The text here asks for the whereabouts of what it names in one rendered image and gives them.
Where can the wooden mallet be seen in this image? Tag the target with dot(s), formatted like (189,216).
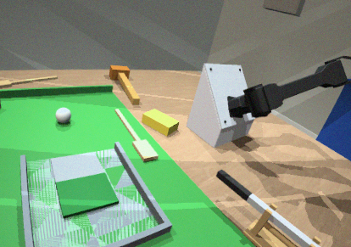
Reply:
(121,74)

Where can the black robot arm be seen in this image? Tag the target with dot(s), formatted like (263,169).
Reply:
(261,100)

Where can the white golf ball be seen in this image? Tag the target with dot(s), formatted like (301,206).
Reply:
(63,115)

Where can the grey golf putter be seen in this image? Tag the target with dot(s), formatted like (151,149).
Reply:
(260,206)

